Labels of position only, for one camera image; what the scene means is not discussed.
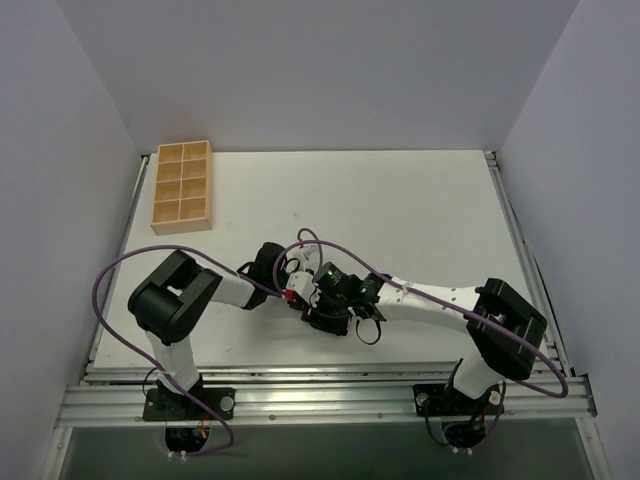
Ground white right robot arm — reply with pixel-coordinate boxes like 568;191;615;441
285;263;547;413

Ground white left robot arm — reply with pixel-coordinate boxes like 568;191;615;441
127;250;275;419

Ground wooden compartment tray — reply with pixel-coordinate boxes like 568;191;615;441
151;140;213;235

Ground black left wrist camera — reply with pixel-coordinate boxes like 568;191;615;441
253;242;284;276

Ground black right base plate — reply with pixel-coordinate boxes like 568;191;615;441
413;383;504;418

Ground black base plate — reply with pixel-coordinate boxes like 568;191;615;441
142;384;236;422
413;383;504;418

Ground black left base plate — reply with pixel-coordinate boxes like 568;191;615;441
142;384;236;422

